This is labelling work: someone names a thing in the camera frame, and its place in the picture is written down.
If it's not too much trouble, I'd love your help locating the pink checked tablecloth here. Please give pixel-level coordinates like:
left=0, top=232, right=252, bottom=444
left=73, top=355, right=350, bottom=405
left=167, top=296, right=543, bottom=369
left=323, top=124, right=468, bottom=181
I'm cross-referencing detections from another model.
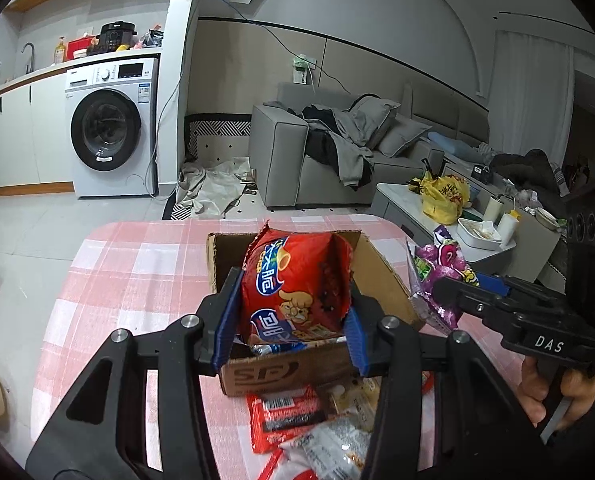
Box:
left=32, top=215, right=543, bottom=480

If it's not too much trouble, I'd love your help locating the patterned rug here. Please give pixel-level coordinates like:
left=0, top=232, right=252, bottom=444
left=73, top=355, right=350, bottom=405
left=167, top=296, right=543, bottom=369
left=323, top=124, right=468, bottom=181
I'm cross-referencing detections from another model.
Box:
left=162, top=114, right=254, bottom=222

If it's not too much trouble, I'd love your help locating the red and black snack packet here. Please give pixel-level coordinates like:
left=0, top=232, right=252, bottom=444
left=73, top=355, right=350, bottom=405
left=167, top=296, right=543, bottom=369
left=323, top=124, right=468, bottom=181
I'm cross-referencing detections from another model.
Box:
left=246, top=385, right=339, bottom=456

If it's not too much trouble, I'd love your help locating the wall socket with plugs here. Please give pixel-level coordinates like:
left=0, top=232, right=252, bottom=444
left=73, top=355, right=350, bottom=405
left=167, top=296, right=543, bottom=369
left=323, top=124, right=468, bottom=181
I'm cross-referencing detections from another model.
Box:
left=292, top=54, right=319, bottom=87

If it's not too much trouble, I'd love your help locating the brown cardboard box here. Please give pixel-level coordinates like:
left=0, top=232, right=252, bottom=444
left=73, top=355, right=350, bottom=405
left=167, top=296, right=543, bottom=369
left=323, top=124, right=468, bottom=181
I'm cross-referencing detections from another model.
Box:
left=206, top=230, right=427, bottom=399

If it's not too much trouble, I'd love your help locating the person's right hand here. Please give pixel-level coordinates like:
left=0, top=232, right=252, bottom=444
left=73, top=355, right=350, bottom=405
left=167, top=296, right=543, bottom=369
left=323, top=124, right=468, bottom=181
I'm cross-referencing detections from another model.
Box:
left=520, top=359, right=595, bottom=434

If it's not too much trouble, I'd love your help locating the purple snack packet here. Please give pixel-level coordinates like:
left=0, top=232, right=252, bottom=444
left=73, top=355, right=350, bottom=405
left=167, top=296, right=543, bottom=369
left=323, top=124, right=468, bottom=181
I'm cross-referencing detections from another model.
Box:
left=406, top=239, right=481, bottom=337

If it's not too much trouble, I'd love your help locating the blue and white snack packet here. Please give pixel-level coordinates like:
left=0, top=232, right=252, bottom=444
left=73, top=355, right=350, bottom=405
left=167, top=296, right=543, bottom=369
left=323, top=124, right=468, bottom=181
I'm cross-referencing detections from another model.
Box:
left=250, top=339, right=331, bottom=359

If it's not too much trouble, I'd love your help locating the white coffee table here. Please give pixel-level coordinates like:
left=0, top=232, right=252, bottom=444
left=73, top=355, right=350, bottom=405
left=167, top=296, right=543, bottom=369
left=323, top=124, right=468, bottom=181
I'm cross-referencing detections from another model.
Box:
left=371, top=181, right=564, bottom=282

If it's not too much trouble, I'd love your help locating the white bottle with yellow cap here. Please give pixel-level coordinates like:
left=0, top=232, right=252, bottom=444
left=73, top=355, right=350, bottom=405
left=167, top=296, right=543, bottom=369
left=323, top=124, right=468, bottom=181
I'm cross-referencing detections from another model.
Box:
left=496, top=209, right=523, bottom=247

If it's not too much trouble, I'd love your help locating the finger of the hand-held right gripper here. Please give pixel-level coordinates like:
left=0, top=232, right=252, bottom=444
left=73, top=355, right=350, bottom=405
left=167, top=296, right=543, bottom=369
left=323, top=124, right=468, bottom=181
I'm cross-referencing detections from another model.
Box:
left=431, top=275, right=539, bottom=345
left=476, top=273, right=569, bottom=318

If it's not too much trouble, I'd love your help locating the white washing machine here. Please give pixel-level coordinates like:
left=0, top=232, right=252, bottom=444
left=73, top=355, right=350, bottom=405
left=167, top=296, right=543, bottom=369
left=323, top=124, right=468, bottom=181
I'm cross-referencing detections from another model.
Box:
left=64, top=56, right=160, bottom=198

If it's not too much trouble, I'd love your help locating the beige cloth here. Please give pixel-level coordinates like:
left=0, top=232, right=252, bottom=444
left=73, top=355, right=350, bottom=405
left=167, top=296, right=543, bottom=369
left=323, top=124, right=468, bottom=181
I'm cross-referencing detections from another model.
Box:
left=179, top=156, right=257, bottom=219

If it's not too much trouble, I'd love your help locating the clear cracker packet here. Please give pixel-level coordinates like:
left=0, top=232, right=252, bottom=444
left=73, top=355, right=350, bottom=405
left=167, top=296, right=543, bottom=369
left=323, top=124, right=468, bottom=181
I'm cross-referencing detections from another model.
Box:
left=329, top=379, right=382, bottom=433

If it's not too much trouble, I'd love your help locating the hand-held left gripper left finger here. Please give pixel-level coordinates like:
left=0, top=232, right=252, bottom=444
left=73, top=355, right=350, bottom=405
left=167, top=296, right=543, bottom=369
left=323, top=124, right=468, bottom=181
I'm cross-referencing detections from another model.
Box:
left=25, top=267, right=246, bottom=480

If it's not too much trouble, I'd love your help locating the white food container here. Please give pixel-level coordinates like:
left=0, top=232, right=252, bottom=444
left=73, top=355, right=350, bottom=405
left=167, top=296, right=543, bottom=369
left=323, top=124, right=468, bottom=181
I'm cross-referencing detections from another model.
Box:
left=456, top=217, right=519, bottom=252

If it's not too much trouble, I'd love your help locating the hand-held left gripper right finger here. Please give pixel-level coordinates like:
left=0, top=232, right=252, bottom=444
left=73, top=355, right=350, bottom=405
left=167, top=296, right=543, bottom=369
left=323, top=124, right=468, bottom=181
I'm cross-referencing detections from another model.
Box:
left=344, top=280, right=563, bottom=480

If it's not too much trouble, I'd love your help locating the dark cloth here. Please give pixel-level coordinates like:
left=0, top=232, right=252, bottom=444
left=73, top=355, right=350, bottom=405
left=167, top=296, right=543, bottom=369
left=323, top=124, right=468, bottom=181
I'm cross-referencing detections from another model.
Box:
left=491, top=148, right=567, bottom=197

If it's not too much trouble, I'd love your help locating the red box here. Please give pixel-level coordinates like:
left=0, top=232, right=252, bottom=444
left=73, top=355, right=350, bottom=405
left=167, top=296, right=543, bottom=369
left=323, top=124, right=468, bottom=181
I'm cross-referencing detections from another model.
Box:
left=66, top=35, right=99, bottom=62

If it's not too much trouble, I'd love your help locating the white curtain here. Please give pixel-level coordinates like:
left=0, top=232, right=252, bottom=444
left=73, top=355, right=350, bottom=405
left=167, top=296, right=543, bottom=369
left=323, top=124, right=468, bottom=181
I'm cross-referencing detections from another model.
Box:
left=486, top=29, right=577, bottom=159

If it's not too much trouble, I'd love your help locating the white kitchen base cabinet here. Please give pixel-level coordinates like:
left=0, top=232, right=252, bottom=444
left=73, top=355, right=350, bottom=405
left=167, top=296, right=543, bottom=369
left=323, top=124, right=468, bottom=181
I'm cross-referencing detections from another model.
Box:
left=0, top=79, right=76, bottom=197

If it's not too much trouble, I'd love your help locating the red and white snack packet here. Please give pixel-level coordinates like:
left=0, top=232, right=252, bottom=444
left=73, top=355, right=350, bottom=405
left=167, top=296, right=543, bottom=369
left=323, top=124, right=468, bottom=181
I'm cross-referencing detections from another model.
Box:
left=258, top=447, right=328, bottom=480

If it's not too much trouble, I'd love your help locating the grey pillow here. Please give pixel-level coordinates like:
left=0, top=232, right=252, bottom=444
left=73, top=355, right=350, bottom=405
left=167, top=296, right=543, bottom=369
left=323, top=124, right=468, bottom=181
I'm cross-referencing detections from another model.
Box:
left=376, top=111, right=434, bottom=159

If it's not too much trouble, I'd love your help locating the black pressure cooker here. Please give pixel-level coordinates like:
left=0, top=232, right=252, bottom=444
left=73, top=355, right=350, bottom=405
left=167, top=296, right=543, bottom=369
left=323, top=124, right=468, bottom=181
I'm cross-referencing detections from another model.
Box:
left=86, top=21, right=138, bottom=57

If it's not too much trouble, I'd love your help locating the grey and black clothes pile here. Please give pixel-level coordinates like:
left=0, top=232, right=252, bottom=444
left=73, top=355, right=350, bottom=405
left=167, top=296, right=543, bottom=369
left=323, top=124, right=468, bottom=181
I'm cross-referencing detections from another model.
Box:
left=301, top=94, right=402, bottom=189

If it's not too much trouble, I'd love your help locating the grey sofa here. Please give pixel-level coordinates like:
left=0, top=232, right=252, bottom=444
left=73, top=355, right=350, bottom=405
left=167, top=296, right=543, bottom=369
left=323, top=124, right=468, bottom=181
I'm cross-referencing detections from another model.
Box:
left=250, top=81, right=498, bottom=212

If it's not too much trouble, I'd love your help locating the large red chip bag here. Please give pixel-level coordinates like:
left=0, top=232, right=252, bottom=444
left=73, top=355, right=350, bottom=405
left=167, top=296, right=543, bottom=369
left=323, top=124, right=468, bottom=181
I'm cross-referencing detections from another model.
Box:
left=238, top=220, right=361, bottom=357

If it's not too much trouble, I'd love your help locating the white cup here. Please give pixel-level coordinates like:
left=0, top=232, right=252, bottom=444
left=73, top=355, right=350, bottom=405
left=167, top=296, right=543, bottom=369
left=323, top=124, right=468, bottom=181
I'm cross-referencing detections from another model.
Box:
left=481, top=197, right=504, bottom=224

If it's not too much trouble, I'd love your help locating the yellow plastic bag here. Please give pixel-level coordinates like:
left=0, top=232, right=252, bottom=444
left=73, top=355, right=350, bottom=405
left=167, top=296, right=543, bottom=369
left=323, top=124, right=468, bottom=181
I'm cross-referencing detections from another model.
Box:
left=409, top=172, right=471, bottom=226

